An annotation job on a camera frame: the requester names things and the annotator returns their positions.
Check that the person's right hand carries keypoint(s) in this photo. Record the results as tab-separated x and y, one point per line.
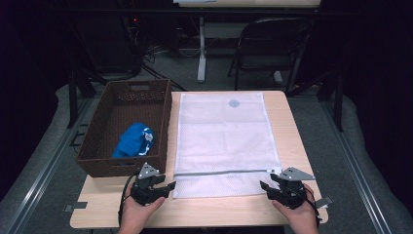
300	216

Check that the black metal stand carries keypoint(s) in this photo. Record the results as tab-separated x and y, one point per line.
339	97
73	97

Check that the grey tape piece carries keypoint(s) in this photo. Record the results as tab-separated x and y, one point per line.
78	205
324	201

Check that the black folding chair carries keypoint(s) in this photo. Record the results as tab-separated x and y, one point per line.
272	42

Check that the brown woven basket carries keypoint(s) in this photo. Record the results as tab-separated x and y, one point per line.
130	107

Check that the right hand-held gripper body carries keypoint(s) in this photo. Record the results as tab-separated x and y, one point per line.
290	193

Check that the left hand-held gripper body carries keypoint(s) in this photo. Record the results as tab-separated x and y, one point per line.
146	193

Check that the blue garment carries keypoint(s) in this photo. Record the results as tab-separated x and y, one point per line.
133	141

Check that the person's left hand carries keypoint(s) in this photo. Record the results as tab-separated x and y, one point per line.
138	214

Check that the white mesh laundry bag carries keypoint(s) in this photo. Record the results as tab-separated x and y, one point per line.
224	139

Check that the white desk leg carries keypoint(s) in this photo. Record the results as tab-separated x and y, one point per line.
202	58

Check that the aluminium floor rail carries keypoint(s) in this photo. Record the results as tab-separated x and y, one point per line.
48	165
354	165

